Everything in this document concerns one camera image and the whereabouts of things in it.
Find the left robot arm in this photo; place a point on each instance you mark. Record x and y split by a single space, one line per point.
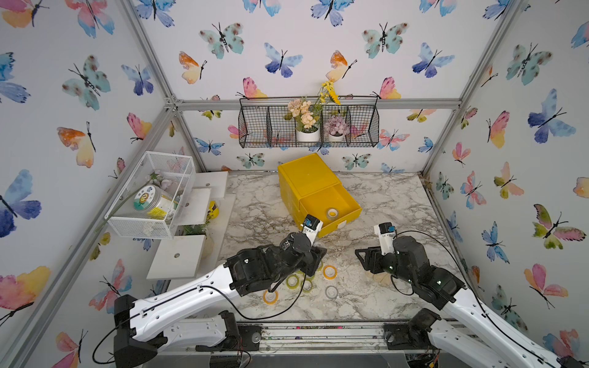
140 324

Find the white stepped shelf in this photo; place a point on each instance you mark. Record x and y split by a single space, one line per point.
195 248

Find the pink flowers white pot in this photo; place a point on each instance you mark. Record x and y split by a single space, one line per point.
337 129

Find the orange tape roll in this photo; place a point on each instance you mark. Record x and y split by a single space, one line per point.
329 272
270 297

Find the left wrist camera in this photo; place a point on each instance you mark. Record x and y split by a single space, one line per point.
311 226

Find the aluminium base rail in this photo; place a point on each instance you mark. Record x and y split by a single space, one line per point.
215 335

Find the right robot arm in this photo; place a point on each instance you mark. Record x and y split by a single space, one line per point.
461 324

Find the yellow toy on shelf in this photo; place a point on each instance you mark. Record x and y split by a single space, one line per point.
213 211

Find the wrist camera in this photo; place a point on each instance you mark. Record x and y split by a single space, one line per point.
386 233
311 226

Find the black wire wall basket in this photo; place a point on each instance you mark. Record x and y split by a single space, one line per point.
262 123

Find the beige work glove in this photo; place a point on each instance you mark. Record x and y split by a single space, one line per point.
383 279

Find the green lid plastic jar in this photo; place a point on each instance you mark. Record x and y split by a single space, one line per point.
154 203

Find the yellow drawer cabinet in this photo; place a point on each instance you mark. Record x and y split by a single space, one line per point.
309 187

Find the green tape roll front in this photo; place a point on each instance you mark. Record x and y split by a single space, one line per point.
307 286

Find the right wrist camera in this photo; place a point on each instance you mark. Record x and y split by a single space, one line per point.
386 233

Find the clear mesh storage box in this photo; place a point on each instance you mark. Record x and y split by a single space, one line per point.
172 173

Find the green tape roll left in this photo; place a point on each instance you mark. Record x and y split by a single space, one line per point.
292 281

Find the green tape roll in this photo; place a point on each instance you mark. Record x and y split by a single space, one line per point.
292 281
307 286

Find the peach flowers white pot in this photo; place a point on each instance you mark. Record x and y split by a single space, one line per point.
307 126

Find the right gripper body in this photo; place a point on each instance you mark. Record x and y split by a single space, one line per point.
391 266

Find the orange tape roll front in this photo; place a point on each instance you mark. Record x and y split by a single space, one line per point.
270 297

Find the clear tape roll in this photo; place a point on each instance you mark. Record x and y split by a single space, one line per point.
331 292
332 214

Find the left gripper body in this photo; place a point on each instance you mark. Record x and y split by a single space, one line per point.
298 261

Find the yellow artificial flower stem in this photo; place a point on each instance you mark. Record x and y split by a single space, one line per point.
326 95

